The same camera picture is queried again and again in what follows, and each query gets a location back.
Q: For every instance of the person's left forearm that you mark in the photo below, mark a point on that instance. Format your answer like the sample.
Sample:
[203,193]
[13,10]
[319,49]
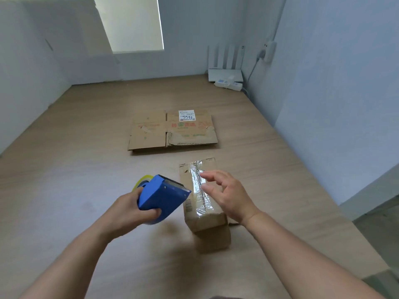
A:
[68,267]

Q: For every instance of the person's left hand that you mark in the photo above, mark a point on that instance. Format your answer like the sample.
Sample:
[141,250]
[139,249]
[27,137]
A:
[127,214]

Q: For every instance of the white power strip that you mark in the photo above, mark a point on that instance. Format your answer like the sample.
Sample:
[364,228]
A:
[235,87]

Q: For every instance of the large torn cardboard box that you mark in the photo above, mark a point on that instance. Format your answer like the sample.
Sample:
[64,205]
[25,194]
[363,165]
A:
[146,140]

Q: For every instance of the barcode-printed cardboard box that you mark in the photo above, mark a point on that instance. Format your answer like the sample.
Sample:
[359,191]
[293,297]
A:
[205,221]

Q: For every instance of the person's right hand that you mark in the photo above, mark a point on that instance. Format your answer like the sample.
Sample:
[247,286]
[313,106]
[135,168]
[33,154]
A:
[233,202]

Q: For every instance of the bright window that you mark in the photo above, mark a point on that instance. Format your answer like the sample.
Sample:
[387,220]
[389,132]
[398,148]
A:
[134,24]

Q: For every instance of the person's right forearm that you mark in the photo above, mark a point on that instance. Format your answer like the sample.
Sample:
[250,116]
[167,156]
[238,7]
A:
[311,261]

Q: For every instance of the white router with antennas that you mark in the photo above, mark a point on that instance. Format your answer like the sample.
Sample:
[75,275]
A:
[224,76]

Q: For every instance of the white foam partition board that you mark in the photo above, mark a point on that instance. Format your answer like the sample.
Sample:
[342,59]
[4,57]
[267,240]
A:
[28,84]

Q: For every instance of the clear yellowish tape roll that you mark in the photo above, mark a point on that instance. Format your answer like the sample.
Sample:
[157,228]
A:
[141,178]

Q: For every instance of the blue tape dispenser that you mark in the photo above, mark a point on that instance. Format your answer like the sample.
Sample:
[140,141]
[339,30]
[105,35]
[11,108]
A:
[162,196]

